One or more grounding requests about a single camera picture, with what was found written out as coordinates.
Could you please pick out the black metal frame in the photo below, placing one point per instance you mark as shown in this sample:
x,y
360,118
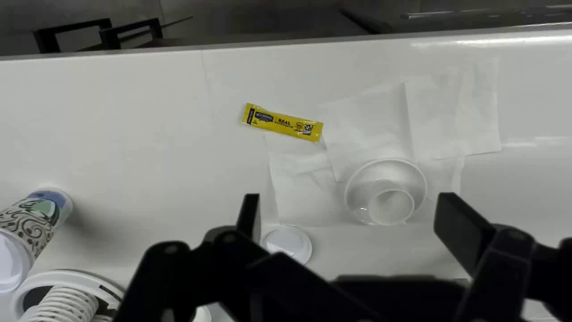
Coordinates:
x,y
91,32

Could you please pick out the white plastic cup lid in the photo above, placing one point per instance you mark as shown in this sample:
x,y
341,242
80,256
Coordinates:
x,y
289,243

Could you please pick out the white round cup dispenser tray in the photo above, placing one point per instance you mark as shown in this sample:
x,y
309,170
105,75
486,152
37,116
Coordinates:
x,y
108,288

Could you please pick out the yellow sachet packet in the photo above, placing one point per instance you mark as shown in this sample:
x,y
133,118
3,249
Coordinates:
x,y
284,122

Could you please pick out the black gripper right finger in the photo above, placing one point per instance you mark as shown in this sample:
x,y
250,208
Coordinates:
x,y
502,261

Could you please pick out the tall stack of paper cups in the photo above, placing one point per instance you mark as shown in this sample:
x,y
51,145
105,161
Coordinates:
x,y
64,304

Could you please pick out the patterned white paper cup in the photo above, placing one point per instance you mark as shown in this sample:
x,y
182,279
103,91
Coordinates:
x,y
30,225

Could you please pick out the small white cup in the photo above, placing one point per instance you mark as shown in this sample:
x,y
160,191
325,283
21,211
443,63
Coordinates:
x,y
391,206

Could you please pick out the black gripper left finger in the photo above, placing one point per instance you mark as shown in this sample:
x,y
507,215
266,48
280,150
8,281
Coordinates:
x,y
198,279

